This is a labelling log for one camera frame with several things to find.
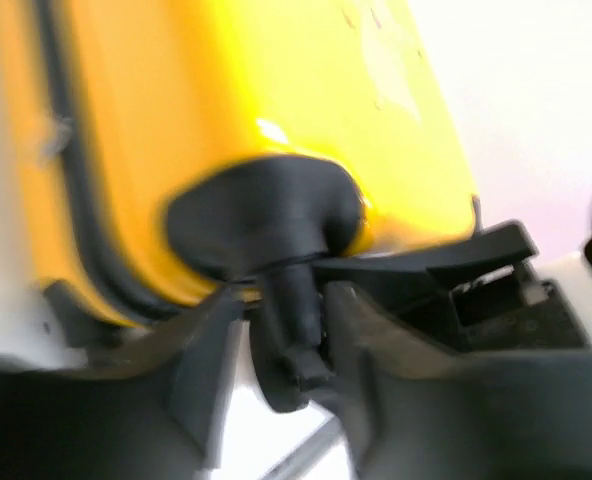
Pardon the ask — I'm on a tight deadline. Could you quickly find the yellow hard-shell suitcase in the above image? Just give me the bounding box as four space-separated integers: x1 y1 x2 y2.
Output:
0 1 480 412

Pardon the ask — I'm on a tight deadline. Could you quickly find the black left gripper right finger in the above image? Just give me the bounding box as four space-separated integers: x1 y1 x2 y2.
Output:
324 282 476 479

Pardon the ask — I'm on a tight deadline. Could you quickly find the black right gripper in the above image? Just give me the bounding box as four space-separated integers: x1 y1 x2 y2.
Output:
313 222 592 352

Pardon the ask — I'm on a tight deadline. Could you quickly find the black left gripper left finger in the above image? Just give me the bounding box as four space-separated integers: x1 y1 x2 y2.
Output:
96 287 241 468

